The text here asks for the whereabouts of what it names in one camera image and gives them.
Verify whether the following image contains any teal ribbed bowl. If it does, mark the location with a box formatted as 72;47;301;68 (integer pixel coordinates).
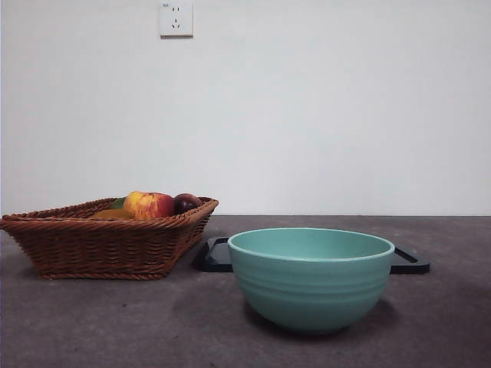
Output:
226;226;395;334

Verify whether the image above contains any orange brown round fruit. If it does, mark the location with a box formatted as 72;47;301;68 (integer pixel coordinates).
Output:
90;208;136;221

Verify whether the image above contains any dark red plum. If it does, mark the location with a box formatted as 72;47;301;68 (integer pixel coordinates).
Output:
173;192;203;215

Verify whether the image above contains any black rectangular tray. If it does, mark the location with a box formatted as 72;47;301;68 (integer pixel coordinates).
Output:
191;236;430;275

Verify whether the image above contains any red yellow apple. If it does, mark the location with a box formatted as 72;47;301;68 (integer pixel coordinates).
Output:
122;190;176;220

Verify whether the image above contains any brown wicker basket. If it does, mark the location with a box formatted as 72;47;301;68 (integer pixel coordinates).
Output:
0;195;219;280

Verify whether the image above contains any white wall socket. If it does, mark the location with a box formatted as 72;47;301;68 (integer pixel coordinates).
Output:
159;0;194;39

